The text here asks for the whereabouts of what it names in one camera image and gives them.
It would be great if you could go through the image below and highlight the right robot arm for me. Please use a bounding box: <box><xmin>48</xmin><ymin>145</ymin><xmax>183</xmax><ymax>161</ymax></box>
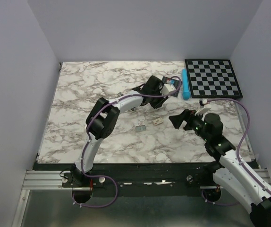
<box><xmin>169</xmin><ymin>109</ymin><xmax>271</xmax><ymax>227</ymax></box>

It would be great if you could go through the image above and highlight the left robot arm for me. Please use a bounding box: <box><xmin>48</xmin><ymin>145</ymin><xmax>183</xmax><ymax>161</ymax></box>
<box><xmin>71</xmin><ymin>76</ymin><xmax>175</xmax><ymax>187</ymax></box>

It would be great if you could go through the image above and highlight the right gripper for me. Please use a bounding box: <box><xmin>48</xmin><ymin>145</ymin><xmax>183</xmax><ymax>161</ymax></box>
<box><xmin>169</xmin><ymin>108</ymin><xmax>210</xmax><ymax>142</ymax></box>

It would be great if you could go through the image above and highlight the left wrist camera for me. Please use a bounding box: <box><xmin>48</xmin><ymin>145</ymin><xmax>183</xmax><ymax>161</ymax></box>
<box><xmin>161</xmin><ymin>84</ymin><xmax>176</xmax><ymax>96</ymax></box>

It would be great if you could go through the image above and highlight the white stapler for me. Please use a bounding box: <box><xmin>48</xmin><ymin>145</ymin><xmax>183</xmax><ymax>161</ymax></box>
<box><xmin>147</xmin><ymin>107</ymin><xmax>161</xmax><ymax>113</ymax></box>

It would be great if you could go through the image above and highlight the staple box sleeve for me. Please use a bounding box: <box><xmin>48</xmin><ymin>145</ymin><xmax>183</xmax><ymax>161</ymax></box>
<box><xmin>153</xmin><ymin>118</ymin><xmax>163</xmax><ymax>125</ymax></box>

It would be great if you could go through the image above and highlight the blue lego brick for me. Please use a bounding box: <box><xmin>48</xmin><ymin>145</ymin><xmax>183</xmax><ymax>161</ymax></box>
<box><xmin>166</xmin><ymin>80</ymin><xmax>175</xmax><ymax>85</ymax></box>

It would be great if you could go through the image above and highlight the dark grey lego baseplate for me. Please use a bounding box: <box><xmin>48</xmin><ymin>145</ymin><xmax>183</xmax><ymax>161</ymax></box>
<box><xmin>162</xmin><ymin>76</ymin><xmax>182</xmax><ymax>97</ymax></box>

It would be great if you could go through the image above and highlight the black white chessboard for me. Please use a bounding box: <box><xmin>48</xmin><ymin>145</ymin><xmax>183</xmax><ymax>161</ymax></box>
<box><xmin>185</xmin><ymin>59</ymin><xmax>243</xmax><ymax>99</ymax></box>

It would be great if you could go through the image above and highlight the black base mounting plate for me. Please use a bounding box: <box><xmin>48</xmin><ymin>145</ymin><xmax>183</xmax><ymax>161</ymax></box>
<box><xmin>33</xmin><ymin>162</ymin><xmax>221</xmax><ymax>201</ymax></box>

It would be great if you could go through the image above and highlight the staple tray with staples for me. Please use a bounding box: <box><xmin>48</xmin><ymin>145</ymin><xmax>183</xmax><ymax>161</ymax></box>
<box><xmin>135</xmin><ymin>125</ymin><xmax>146</xmax><ymax>132</ymax></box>

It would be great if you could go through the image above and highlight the blue toy microphone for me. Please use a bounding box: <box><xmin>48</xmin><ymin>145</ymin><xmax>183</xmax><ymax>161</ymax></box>
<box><xmin>181</xmin><ymin>69</ymin><xmax>191</xmax><ymax>100</ymax></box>

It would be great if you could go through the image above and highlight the aluminium rail frame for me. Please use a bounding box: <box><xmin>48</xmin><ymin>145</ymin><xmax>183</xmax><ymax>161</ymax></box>
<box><xmin>10</xmin><ymin>167</ymin><xmax>271</xmax><ymax>227</ymax></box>

